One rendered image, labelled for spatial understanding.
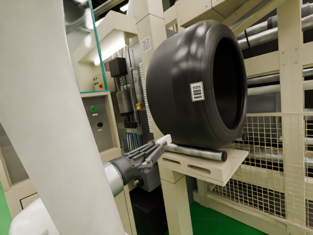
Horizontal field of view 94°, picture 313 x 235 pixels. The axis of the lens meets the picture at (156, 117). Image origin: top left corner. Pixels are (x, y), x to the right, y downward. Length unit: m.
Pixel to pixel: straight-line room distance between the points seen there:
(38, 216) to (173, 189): 0.83
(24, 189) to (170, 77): 0.79
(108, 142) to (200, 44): 0.77
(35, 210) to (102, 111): 0.72
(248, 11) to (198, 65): 0.65
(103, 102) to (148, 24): 0.54
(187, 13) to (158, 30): 0.25
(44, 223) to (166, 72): 0.52
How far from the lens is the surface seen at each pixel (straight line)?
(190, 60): 0.55
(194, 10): 1.14
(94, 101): 0.99
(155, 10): 1.06
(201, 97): 0.52
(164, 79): 0.59
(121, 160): 0.42
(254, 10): 1.13
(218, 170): 0.69
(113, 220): 0.19
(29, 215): 0.39
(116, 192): 0.41
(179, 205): 1.17
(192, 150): 0.74
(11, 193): 0.92
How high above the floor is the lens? 1.18
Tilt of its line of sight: 7 degrees down
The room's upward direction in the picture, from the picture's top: 9 degrees counter-clockwise
